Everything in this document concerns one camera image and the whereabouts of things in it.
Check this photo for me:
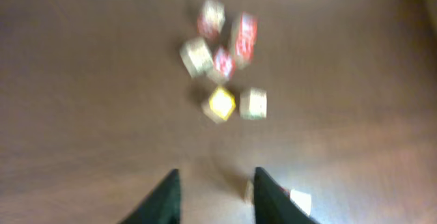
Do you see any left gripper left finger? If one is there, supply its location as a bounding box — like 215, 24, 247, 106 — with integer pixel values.
120, 169, 181, 224

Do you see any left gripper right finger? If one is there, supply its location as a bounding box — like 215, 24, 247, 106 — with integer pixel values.
253, 167, 317, 224

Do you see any block with green Z side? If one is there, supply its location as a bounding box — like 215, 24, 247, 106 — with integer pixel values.
244, 180, 312, 216

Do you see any butterfly block green side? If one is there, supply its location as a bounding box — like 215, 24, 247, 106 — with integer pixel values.
240, 87, 267, 120

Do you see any yellow number 1 block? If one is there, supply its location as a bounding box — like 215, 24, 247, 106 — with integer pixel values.
201, 86, 236, 124

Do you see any red number 6 block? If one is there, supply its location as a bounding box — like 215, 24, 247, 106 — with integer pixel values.
207, 46, 236, 85

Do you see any red letter Q block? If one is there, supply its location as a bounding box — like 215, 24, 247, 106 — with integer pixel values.
230, 38, 255, 69

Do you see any red letter A block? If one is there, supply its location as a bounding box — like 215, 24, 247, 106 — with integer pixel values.
231, 12, 257, 45

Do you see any block with red C side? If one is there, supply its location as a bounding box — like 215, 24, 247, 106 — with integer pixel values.
197, 0, 225, 40

